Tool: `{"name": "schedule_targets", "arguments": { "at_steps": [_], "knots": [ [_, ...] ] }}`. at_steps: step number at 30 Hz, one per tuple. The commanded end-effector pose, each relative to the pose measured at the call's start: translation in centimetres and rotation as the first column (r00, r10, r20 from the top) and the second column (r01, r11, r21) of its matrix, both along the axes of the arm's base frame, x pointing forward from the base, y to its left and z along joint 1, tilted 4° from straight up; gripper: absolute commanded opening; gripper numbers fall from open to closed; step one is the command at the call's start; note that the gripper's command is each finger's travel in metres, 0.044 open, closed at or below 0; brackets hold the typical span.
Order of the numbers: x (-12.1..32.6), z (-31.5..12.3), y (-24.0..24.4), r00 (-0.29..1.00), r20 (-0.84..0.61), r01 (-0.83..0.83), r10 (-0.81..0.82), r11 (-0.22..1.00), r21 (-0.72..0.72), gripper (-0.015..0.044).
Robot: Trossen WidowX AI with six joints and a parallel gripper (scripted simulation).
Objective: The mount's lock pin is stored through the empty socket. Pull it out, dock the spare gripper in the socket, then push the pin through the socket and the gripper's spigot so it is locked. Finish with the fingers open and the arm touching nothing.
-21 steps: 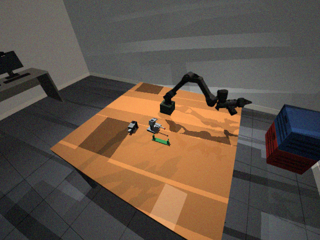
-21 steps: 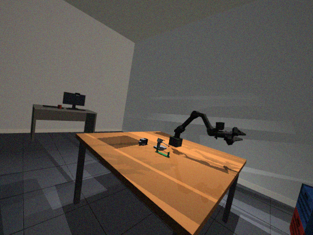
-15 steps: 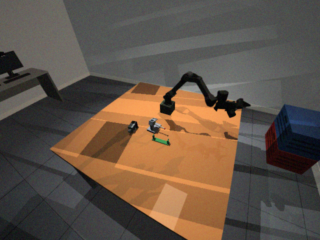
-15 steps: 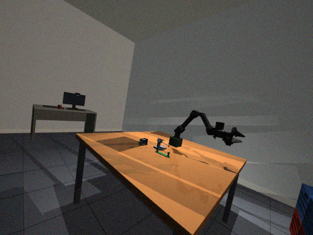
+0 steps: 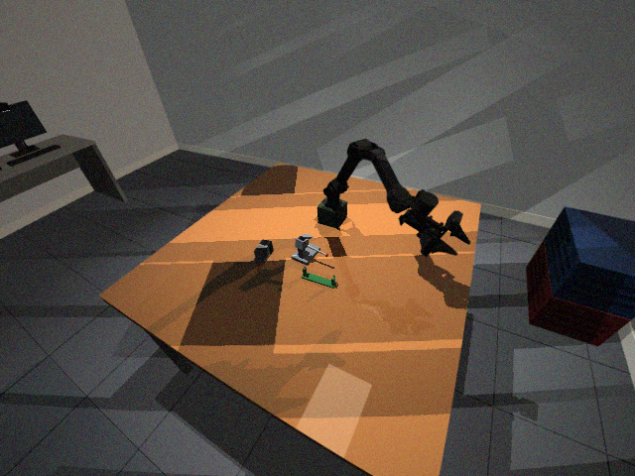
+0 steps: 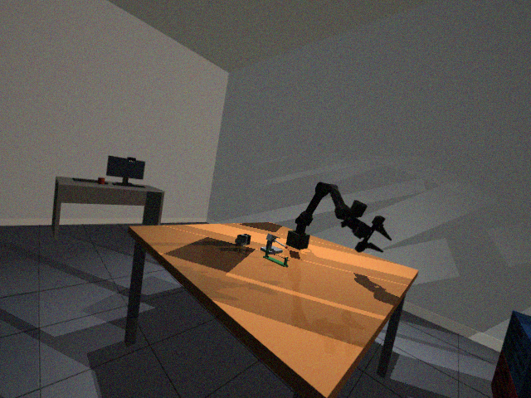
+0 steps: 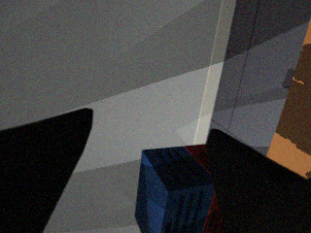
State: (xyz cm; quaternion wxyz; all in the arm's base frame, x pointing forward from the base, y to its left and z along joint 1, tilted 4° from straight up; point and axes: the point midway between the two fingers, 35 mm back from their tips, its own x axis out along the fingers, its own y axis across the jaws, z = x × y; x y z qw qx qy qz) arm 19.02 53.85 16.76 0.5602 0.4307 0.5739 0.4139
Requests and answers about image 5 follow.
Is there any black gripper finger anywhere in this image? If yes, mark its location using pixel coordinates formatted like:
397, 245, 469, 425
432, 239, 457, 256
450, 225, 471, 245

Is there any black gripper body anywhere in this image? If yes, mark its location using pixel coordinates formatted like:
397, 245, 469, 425
417, 210, 463, 257

